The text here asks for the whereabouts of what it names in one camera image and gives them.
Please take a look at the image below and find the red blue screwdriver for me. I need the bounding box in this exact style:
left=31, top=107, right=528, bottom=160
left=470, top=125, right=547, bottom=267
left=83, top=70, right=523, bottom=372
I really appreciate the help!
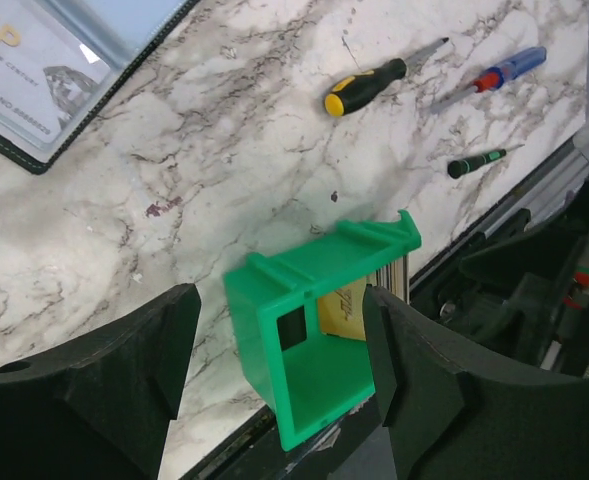
left=430, top=46, right=547, bottom=114

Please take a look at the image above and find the black yellow screwdriver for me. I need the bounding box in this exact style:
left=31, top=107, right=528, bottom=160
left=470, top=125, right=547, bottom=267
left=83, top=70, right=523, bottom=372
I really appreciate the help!
left=323, top=37, right=450, bottom=117

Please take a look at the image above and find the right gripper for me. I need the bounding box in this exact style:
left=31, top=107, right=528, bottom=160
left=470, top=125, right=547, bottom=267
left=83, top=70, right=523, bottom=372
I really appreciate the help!
left=436, top=177, right=589, bottom=376

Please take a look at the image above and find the silver VIP card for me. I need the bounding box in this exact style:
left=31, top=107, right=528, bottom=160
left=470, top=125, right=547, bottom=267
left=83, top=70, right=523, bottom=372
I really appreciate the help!
left=0, top=1, right=111, bottom=147

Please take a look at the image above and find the black green screwdriver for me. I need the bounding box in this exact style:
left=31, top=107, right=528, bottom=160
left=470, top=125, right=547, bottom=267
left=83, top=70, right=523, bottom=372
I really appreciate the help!
left=447, top=144, right=523, bottom=179

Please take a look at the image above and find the black leather card holder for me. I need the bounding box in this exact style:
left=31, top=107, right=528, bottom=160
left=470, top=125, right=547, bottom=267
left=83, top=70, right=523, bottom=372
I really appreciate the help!
left=0, top=0, right=195, bottom=175

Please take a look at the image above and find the stack of silver cards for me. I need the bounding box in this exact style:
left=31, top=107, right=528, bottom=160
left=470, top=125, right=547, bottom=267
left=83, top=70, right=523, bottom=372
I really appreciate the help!
left=366, top=255, right=410, bottom=303

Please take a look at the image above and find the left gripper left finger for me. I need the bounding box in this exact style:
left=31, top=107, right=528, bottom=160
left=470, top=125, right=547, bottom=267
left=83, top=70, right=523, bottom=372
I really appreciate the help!
left=0, top=284, right=201, bottom=479

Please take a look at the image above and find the green plastic bin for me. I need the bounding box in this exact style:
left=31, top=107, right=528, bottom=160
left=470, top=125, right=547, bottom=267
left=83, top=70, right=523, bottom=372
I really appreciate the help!
left=223, top=210, right=422, bottom=451

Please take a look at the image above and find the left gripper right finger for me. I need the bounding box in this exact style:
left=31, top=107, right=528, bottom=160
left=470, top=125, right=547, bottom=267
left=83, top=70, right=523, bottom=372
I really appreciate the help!
left=363, top=286, right=589, bottom=479

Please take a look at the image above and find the aluminium rail frame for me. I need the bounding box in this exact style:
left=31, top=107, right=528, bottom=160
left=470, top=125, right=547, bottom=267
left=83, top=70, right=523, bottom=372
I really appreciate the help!
left=410, top=140, right=589, bottom=298

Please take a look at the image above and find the gold card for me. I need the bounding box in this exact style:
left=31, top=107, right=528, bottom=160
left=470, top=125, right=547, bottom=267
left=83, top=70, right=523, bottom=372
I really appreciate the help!
left=317, top=278, right=367, bottom=341

